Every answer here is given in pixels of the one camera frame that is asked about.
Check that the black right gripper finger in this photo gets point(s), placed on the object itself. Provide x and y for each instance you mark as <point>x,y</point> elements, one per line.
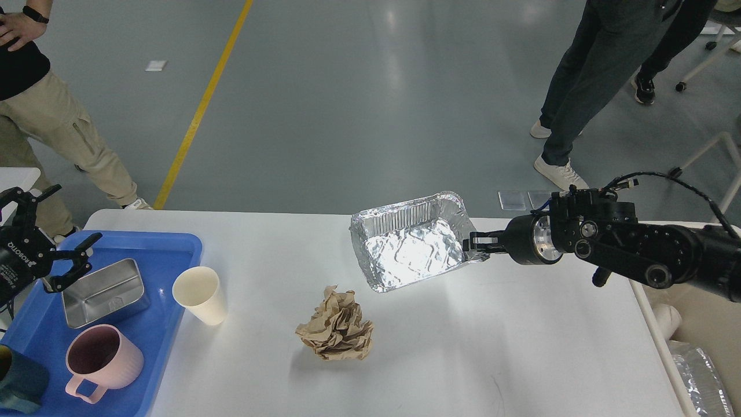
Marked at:
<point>485,242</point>

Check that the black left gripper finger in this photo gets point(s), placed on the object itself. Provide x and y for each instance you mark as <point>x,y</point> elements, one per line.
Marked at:
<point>27,204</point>
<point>80,264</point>

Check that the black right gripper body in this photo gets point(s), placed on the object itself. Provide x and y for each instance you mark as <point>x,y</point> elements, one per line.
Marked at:
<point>528,240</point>

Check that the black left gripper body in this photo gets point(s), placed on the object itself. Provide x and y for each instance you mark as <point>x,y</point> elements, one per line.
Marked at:
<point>25,260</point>

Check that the square stainless steel tray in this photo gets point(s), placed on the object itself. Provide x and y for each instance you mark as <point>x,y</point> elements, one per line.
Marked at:
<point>107,296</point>

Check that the pink mug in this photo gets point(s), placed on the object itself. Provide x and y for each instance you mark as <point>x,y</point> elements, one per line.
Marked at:
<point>101,358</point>

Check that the aluminium foil tray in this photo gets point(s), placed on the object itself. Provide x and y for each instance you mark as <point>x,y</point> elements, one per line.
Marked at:
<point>407,242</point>

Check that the cream paper cup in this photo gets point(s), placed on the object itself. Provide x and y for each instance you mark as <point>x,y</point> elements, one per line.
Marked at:
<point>199,290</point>

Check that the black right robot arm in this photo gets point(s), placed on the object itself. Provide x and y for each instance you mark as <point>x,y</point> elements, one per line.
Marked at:
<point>597,228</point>

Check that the white side table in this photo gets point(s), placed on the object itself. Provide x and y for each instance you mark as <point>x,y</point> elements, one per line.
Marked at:
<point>23,178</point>

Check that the clear floor plate right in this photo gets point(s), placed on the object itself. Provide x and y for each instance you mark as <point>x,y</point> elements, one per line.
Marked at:
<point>538,199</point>

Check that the clear floor plate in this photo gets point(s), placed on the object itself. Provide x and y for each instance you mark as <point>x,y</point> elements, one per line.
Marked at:
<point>538,199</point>
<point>512,201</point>

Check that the clear floor plate left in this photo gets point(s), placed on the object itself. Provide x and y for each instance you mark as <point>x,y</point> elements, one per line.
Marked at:
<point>512,201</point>

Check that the blue plastic tray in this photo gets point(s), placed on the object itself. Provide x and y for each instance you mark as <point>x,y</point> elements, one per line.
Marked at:
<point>40,331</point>

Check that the person in beige trousers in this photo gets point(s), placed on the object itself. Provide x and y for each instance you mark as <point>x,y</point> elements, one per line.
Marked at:
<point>37,104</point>

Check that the teal cup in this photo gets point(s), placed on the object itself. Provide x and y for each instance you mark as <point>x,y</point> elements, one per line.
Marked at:
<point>23,382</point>

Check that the white cup inside bin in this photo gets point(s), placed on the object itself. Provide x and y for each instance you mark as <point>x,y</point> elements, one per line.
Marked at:
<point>668,319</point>

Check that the white chair leg right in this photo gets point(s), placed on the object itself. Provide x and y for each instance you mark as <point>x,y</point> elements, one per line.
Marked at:
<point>716,162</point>

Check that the crumpled brown paper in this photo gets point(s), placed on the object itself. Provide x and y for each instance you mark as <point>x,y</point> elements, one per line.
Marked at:
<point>337,331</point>

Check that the beige plastic bin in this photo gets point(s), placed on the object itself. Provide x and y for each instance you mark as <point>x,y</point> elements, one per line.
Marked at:
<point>709,321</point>

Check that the person in dark trousers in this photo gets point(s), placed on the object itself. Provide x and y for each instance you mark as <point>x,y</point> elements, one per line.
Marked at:
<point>613,38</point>

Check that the foil tray inside bin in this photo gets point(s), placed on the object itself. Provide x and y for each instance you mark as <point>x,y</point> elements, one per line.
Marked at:
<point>702,381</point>

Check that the person in black sneakers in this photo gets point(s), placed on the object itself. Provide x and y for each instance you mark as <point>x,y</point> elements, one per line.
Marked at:
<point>687,24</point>

